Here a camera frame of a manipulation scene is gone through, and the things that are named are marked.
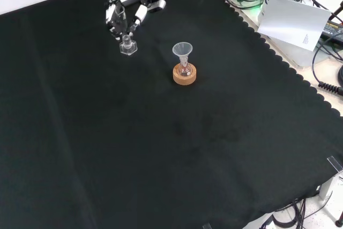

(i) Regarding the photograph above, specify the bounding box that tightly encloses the clear glass graduated cylinder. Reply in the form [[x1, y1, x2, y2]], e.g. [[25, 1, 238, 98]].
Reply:
[[114, 5, 138, 57]]

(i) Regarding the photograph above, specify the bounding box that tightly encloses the clear plastic funnel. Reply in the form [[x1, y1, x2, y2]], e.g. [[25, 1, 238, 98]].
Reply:
[[171, 41, 193, 63]]

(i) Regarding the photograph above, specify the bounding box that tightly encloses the small round-bottom glass flask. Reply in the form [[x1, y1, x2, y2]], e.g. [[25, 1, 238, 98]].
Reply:
[[177, 57, 192, 77]]

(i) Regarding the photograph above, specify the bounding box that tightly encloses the black scalloped bench cloth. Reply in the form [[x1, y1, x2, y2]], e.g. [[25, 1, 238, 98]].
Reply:
[[0, 0, 343, 229]]

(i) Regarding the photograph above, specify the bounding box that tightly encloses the pale white board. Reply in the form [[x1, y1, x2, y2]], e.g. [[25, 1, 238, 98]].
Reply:
[[257, 0, 332, 52]]

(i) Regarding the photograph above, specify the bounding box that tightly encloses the black power adapter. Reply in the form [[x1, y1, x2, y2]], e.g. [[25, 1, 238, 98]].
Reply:
[[320, 21, 343, 43]]

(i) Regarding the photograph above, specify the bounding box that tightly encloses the white bench leg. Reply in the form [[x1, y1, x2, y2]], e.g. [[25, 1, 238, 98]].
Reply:
[[318, 171, 343, 200]]

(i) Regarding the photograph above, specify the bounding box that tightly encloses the cork ring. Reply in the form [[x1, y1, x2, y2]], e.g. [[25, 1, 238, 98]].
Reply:
[[173, 63, 198, 86]]

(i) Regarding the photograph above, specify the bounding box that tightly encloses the black coiled cable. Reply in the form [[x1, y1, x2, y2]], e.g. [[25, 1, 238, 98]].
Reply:
[[318, 81, 343, 95]]

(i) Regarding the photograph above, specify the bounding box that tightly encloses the black cable bundle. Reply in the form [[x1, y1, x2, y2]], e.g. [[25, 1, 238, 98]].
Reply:
[[259, 196, 334, 229]]

